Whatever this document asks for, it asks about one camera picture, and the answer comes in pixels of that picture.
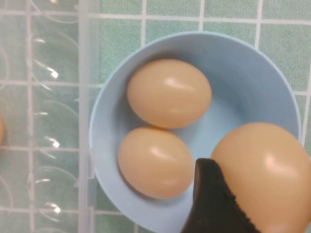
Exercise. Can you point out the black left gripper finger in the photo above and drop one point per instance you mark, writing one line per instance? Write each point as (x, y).
(209, 206)

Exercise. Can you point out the tan egg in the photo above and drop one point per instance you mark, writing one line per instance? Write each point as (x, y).
(155, 162)
(267, 182)
(168, 93)
(1, 131)

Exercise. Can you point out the clear plastic egg box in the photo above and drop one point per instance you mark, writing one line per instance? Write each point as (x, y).
(48, 72)

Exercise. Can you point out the light blue bowl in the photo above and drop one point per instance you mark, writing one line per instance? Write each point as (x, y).
(243, 85)

